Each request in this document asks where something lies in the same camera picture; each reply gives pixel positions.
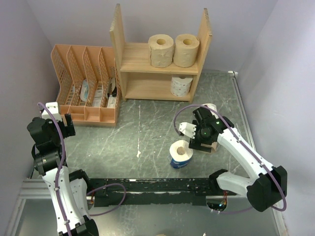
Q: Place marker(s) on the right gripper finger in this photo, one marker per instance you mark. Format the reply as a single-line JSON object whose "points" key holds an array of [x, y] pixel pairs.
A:
{"points": [[206, 147], [193, 145]]}

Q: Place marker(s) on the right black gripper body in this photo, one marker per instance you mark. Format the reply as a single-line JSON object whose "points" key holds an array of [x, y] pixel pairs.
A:
{"points": [[200, 135]]}

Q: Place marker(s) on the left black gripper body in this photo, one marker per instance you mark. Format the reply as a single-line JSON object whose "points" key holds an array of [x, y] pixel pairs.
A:
{"points": [[66, 131]]}

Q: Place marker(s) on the beige toilet roll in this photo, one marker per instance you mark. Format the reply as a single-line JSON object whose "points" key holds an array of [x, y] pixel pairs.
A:
{"points": [[214, 145], [161, 49], [185, 51]]}

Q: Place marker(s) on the white dotted toilet roll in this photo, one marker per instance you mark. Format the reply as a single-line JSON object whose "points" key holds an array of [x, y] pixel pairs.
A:
{"points": [[212, 107]]}

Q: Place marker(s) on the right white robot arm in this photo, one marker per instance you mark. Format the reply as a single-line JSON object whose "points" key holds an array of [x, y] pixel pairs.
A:
{"points": [[255, 166]]}

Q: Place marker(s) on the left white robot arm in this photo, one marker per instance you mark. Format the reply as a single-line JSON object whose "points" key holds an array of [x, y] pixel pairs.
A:
{"points": [[67, 190]]}

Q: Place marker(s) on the wooden two-tier shelf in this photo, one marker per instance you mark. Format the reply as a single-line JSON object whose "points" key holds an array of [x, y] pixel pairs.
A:
{"points": [[140, 80]]}

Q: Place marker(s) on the white toilet roll blue wrapper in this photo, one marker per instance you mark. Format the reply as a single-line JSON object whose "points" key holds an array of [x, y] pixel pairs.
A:
{"points": [[180, 154]]}

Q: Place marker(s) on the ruler set package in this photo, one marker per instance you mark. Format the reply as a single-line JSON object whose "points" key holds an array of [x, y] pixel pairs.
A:
{"points": [[98, 95]]}

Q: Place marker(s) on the blue correction tape pack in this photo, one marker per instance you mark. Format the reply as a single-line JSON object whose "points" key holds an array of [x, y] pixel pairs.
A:
{"points": [[84, 92]]}

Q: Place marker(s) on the orange plastic desk organizer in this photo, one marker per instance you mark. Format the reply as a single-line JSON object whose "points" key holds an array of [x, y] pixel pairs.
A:
{"points": [[89, 85]]}

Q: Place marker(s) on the white stapler box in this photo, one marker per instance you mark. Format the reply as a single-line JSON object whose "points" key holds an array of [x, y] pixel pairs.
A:
{"points": [[111, 102]]}

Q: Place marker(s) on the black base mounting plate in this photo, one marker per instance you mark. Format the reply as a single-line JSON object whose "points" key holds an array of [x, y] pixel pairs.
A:
{"points": [[146, 199]]}

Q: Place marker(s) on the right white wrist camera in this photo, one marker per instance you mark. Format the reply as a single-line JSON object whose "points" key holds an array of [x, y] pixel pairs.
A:
{"points": [[187, 129]]}

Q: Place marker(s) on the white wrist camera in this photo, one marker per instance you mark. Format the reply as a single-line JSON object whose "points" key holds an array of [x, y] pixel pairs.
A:
{"points": [[187, 129], [53, 108]]}

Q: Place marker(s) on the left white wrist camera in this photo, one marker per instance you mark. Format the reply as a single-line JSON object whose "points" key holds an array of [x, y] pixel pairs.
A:
{"points": [[53, 108]]}

